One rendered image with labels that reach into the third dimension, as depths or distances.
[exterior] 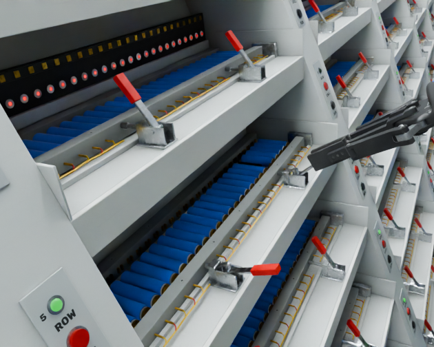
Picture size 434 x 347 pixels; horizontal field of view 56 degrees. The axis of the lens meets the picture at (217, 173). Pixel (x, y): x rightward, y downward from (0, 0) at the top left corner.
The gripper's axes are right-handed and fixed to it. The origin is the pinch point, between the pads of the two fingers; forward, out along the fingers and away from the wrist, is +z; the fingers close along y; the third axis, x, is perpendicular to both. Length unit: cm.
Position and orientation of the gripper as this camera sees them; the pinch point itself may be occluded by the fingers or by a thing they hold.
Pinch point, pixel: (331, 153)
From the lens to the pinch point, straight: 68.9
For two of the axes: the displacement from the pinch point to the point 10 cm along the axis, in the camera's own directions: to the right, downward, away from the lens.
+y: 4.8, -4.4, 7.6
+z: -7.0, 3.3, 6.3
